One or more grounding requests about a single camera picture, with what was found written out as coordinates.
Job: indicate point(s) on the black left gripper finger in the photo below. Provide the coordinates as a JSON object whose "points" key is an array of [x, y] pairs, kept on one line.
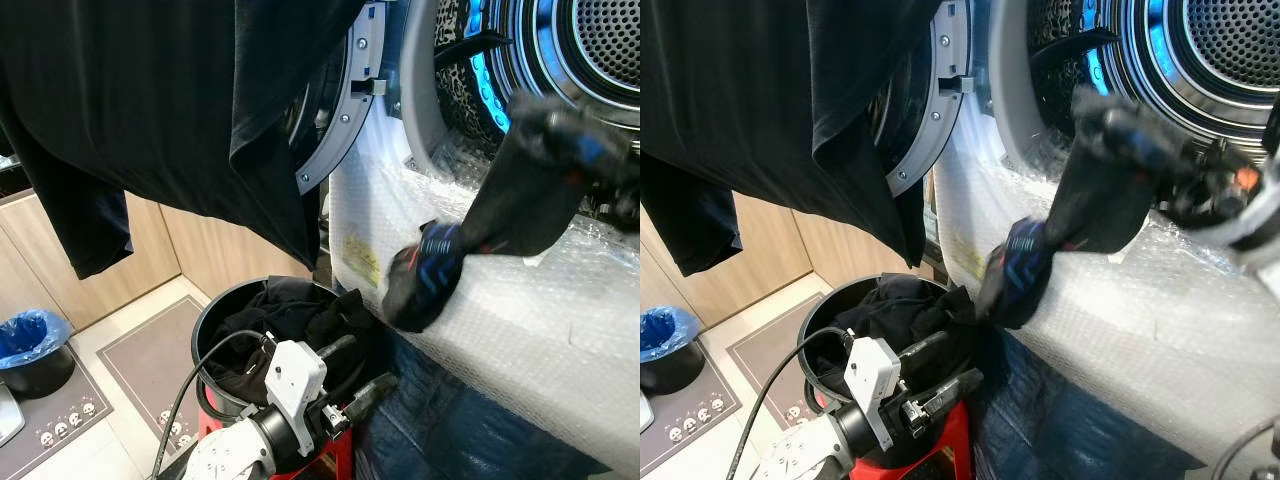
{"points": [[372, 394], [924, 346], [337, 348], [957, 392]]}

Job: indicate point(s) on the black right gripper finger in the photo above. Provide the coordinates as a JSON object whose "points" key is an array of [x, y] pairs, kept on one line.
{"points": [[552, 160], [560, 122], [1130, 128], [1130, 168]]}

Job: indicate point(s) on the black garment blue pattern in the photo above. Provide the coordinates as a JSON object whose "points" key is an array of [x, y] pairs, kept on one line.
{"points": [[1100, 210], [520, 200]]}

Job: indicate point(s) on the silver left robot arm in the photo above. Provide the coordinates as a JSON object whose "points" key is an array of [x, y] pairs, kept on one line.
{"points": [[800, 455], [230, 455]]}

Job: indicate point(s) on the black clothes pile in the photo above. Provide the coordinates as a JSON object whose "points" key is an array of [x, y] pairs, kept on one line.
{"points": [[900, 310], [300, 315]]}

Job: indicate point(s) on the white washing machine steel drum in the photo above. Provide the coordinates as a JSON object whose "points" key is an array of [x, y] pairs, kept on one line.
{"points": [[600, 40], [1210, 40]]}

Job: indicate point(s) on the red plastic stool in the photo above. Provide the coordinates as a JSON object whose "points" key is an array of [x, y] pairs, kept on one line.
{"points": [[335, 455], [950, 440]]}

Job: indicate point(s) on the dark blue cover cloth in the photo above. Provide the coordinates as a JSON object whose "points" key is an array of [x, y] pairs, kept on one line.
{"points": [[1050, 420], [450, 420]]}

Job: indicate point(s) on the yellow washer sticker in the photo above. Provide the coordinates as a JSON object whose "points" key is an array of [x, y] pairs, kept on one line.
{"points": [[362, 262]]}

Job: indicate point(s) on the black plastic bucket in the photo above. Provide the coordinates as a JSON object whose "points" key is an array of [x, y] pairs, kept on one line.
{"points": [[205, 330], [812, 330]]}

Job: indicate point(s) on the blue bin liner bag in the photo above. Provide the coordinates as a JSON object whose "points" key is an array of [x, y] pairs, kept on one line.
{"points": [[25, 335], [662, 328]]}

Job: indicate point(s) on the grey floor mat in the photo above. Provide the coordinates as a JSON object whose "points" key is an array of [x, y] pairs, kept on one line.
{"points": [[700, 425], [60, 430], [765, 365], [150, 360]]}

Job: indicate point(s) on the clear bubble wrap sheet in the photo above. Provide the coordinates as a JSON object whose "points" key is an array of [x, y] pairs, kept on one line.
{"points": [[530, 330], [1130, 330]]}

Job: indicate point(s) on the light wooden cabinet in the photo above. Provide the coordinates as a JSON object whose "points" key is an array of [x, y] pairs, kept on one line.
{"points": [[150, 250], [760, 260]]}

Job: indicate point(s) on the black shirt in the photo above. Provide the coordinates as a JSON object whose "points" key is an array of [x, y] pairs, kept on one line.
{"points": [[760, 90], [150, 90]]}

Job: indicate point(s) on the grey washer door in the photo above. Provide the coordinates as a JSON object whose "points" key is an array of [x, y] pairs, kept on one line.
{"points": [[935, 120], [345, 120]]}

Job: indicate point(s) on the black waste bin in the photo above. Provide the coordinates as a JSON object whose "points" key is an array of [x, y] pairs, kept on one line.
{"points": [[45, 378], [675, 375]]}

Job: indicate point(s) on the white floor scale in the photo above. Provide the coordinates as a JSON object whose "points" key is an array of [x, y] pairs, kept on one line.
{"points": [[645, 412], [8, 425]]}

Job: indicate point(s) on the dark countertop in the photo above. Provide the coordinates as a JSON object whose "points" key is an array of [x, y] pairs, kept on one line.
{"points": [[10, 180]]}

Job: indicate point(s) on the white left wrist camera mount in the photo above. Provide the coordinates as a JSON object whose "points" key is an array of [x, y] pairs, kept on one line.
{"points": [[290, 380], [868, 375]]}

